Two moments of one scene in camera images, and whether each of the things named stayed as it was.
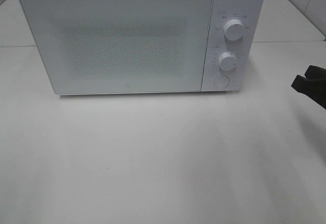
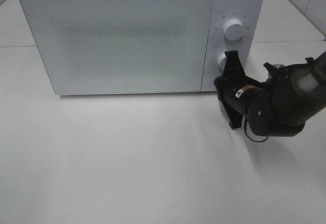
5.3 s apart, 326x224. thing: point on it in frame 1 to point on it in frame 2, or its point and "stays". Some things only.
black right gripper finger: x=316 y=73 to x=233 y=67
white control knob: x=233 y=29 stays
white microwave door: x=122 y=43 stays
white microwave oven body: x=141 y=36 stays
